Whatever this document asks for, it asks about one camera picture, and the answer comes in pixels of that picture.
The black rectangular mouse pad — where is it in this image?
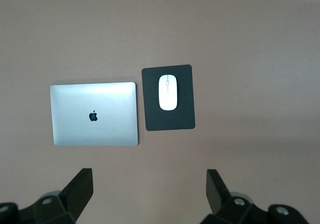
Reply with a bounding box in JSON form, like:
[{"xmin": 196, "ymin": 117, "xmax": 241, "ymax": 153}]
[{"xmin": 141, "ymin": 64, "xmax": 196, "ymax": 132}]

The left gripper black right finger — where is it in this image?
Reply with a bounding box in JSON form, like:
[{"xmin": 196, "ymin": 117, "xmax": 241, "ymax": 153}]
[{"xmin": 199, "ymin": 169, "xmax": 310, "ymax": 224}]

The silver laptop with apple logo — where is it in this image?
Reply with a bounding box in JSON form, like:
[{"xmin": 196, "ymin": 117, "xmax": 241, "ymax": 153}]
[{"xmin": 49, "ymin": 82, "xmax": 140, "ymax": 147}]

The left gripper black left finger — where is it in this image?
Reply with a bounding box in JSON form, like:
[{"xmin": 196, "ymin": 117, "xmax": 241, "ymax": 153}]
[{"xmin": 0, "ymin": 168, "xmax": 94, "ymax": 224}]

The brown table cover cloth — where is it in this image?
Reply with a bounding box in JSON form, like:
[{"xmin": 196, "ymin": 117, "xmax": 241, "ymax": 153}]
[{"xmin": 0, "ymin": 0, "xmax": 320, "ymax": 224}]

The white computer mouse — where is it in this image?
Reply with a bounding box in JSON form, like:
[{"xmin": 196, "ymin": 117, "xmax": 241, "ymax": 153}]
[{"xmin": 158, "ymin": 74, "xmax": 179, "ymax": 111}]

